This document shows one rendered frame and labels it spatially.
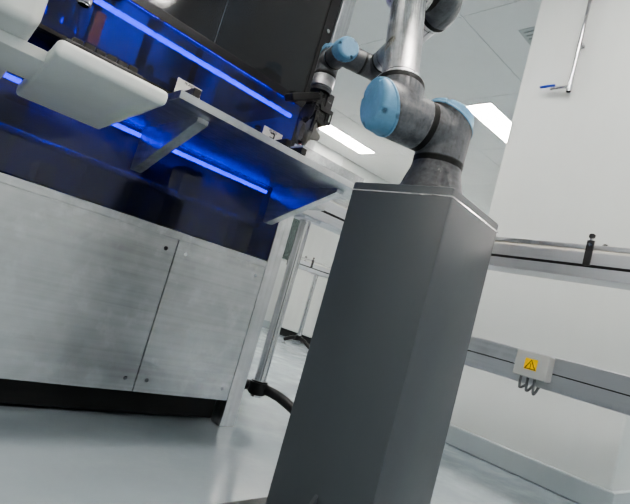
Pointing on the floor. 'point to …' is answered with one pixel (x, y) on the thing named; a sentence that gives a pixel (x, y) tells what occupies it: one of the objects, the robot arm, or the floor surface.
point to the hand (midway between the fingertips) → (300, 142)
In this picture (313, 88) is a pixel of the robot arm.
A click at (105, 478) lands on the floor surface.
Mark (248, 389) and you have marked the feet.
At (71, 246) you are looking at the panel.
